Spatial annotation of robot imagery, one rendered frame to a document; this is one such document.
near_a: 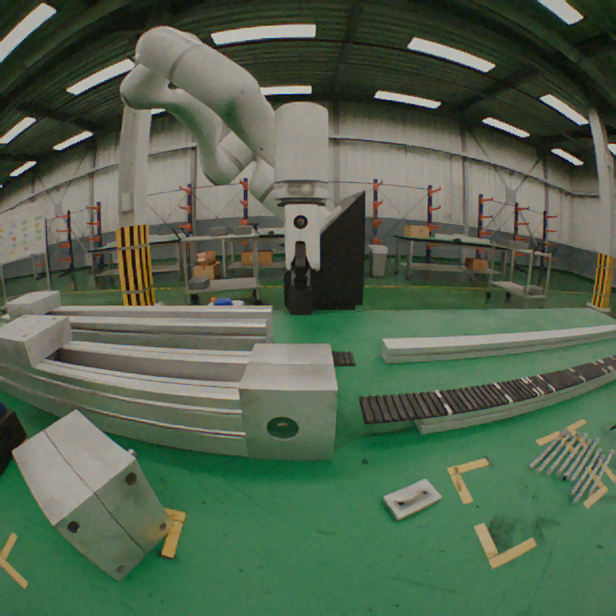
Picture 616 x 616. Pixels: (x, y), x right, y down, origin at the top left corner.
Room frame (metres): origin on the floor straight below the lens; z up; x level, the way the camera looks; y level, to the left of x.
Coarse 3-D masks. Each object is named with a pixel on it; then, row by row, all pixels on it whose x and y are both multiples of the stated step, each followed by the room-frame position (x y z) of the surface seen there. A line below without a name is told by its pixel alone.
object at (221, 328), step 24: (72, 312) 0.48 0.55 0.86; (96, 312) 0.48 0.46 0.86; (120, 312) 0.48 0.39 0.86; (144, 312) 0.48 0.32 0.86; (168, 312) 0.48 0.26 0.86; (192, 312) 0.48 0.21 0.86; (216, 312) 0.48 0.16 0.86; (240, 312) 0.48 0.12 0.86; (264, 312) 0.48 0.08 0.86; (96, 336) 0.40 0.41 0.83; (120, 336) 0.41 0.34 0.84; (144, 336) 0.41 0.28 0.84; (168, 336) 0.41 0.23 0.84; (192, 336) 0.41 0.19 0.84; (216, 336) 0.42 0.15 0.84; (240, 336) 0.42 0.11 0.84; (264, 336) 0.42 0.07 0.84
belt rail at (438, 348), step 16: (464, 336) 0.47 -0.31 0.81; (480, 336) 0.47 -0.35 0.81; (496, 336) 0.47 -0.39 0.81; (512, 336) 0.46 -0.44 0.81; (528, 336) 0.45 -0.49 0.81; (544, 336) 0.45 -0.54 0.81; (560, 336) 0.44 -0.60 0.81; (576, 336) 0.44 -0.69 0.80; (592, 336) 0.44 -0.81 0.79; (608, 336) 0.44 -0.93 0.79; (384, 352) 0.45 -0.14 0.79; (400, 352) 0.44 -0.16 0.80; (416, 352) 0.44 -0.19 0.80; (432, 352) 0.44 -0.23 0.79; (448, 352) 0.44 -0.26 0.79; (464, 352) 0.44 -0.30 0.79; (480, 352) 0.44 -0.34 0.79; (496, 352) 0.44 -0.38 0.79; (512, 352) 0.44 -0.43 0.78
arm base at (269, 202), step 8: (272, 192) 0.83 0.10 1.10; (264, 200) 0.85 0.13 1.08; (272, 200) 0.83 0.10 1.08; (272, 208) 0.85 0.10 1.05; (280, 208) 0.84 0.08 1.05; (320, 208) 0.85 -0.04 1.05; (336, 208) 0.90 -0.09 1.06; (280, 216) 0.85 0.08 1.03; (320, 216) 0.84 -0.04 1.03; (328, 216) 0.85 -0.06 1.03; (336, 216) 0.82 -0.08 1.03; (320, 224) 0.83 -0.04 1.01; (328, 224) 0.80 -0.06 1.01; (320, 232) 0.80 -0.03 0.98
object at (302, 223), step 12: (288, 204) 0.42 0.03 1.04; (300, 204) 0.42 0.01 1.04; (312, 204) 0.42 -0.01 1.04; (324, 204) 0.44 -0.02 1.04; (288, 216) 0.41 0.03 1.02; (300, 216) 0.42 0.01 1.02; (312, 216) 0.41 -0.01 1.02; (288, 228) 0.41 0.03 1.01; (300, 228) 0.42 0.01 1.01; (312, 228) 0.41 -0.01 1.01; (288, 240) 0.41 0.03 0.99; (300, 240) 0.41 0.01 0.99; (312, 240) 0.40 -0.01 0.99; (288, 252) 0.41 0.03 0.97; (312, 252) 0.40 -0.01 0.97; (288, 264) 0.41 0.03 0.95; (312, 264) 0.40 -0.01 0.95
